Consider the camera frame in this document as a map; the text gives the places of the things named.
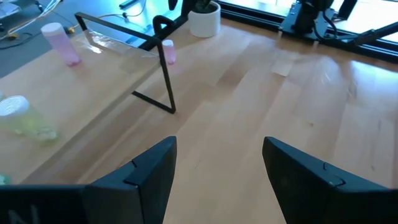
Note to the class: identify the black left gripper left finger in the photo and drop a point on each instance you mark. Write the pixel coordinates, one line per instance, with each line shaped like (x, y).
(146, 186)

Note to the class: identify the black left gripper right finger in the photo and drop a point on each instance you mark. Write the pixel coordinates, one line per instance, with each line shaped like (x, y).
(304, 186)

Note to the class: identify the pink medicine bottle white cap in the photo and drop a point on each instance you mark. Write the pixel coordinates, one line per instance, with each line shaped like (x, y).
(169, 51)
(60, 43)

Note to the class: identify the yellow medicine bottle white cap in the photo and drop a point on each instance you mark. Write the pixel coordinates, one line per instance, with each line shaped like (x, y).
(25, 121)

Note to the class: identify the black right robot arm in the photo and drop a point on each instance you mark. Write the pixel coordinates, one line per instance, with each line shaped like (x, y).
(306, 15)

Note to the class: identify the green succulent in white pot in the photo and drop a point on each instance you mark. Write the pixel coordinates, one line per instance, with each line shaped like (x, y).
(205, 23)

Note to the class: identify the grey metal floor bar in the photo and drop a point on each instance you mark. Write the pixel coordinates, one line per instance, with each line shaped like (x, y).
(127, 3)

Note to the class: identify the wooden shelf with black frame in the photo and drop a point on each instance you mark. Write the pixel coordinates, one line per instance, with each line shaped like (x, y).
(77, 93)

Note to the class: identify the black aluminium frame crossbar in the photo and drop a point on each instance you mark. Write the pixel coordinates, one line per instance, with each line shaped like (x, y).
(161, 23)

